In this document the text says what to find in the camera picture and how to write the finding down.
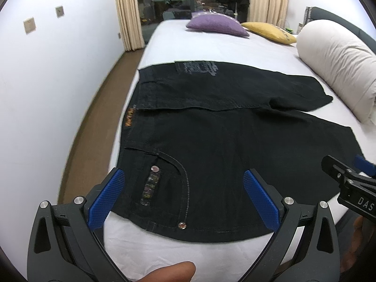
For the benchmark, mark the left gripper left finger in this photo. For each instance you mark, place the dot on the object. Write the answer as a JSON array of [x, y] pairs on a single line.
[[63, 245]]

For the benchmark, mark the yellow cushion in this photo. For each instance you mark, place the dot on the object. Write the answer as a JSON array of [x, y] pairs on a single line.
[[270, 32]]

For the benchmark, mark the purple cushion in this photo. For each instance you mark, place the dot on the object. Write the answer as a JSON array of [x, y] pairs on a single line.
[[218, 23]]

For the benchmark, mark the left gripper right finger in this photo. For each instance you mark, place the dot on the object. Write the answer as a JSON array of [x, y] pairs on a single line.
[[304, 245]]

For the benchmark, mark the rolled beige duvet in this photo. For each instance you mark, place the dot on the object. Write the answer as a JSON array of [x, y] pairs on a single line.
[[343, 61]]

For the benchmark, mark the black denim pants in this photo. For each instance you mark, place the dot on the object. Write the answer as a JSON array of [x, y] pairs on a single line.
[[193, 128]]

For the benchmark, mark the left hand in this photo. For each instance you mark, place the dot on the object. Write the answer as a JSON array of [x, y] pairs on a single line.
[[179, 272]]

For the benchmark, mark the wall switch plate near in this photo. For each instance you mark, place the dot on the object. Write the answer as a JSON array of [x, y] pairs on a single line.
[[29, 25]]

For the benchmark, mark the dark grey headboard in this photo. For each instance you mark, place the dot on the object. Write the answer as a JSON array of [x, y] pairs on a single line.
[[315, 13]]

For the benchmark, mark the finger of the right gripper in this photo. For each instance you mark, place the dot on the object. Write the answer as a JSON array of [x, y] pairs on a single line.
[[336, 169], [365, 166]]

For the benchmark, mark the wall switch plate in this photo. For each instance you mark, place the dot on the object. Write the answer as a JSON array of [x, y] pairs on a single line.
[[29, 25], [59, 11]]

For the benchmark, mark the left beige curtain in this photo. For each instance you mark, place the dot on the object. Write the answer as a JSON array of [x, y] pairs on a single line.
[[130, 24]]

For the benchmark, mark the right hand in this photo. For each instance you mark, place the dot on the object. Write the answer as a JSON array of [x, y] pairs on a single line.
[[363, 231]]

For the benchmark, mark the wall switch plate far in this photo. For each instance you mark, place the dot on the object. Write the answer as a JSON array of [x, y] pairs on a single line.
[[59, 11]]

